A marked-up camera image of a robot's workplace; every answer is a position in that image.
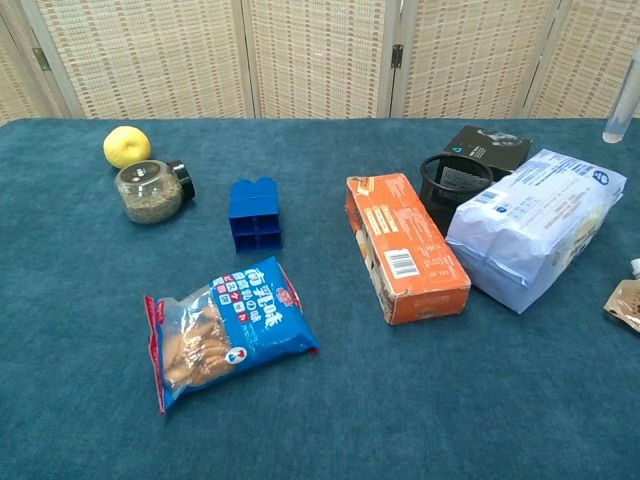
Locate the clear plastic tube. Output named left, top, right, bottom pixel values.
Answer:
left=601, top=47, right=640, bottom=145

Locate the orange cardboard box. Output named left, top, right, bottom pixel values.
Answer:
left=345, top=172, right=473, bottom=327

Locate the white and blue bag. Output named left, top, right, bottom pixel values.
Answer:
left=444, top=148, right=628, bottom=315

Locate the blue biscuit snack bag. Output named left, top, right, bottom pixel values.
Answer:
left=143, top=256, right=321, bottom=417

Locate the yellow lemon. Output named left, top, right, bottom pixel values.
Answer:
left=102, top=125, right=152, bottom=170

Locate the black cardboard box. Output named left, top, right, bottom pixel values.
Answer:
left=442, top=124, right=533, bottom=176

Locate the glass jar with black lid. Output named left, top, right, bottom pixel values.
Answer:
left=113, top=159, right=197, bottom=225

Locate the brown spout pouch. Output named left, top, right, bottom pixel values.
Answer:
left=602, top=258, right=640, bottom=334

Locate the woven folding screen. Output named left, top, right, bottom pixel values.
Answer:
left=0, top=0, right=640, bottom=127

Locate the black mesh cup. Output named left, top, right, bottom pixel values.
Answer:
left=418, top=153, right=497, bottom=239

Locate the blue toy building brick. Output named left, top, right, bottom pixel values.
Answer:
left=228, top=177, right=285, bottom=256

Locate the blue tablecloth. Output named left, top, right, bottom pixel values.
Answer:
left=0, top=117, right=640, bottom=480

